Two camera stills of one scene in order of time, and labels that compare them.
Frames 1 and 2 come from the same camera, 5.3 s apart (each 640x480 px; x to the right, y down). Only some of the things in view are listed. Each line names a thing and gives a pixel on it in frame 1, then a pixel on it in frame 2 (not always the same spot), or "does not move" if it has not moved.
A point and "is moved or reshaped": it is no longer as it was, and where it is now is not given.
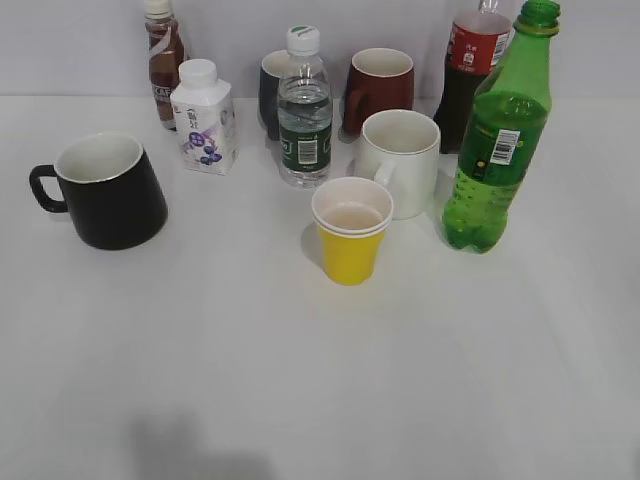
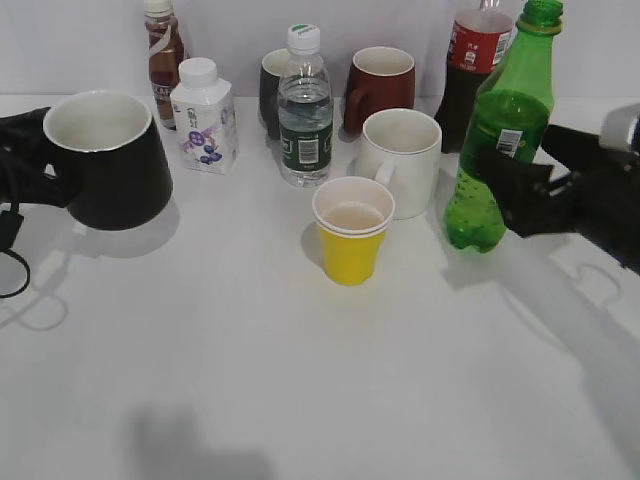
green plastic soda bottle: [507, 114] does not move
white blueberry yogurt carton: [205, 119] does not move
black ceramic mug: [109, 187] is moved or reshaped
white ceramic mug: [400, 150] does not move
